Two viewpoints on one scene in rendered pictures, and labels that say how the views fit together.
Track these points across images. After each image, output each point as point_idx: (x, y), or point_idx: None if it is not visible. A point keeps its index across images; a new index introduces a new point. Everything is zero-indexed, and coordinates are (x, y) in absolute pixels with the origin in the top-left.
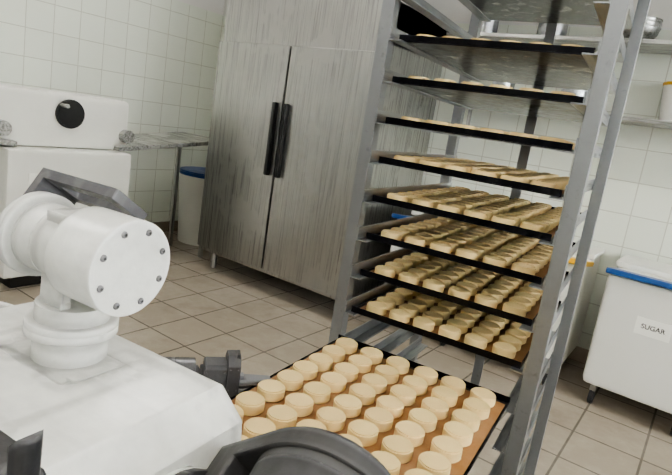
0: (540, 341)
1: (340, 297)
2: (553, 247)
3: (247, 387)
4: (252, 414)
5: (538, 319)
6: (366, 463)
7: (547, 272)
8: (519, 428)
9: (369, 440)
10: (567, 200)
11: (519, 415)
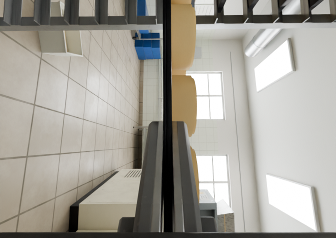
0: (209, 27)
1: None
2: (271, 23)
3: (162, 213)
4: None
5: (223, 24)
6: None
7: (255, 22)
8: (149, 27)
9: None
10: (300, 24)
11: (157, 26)
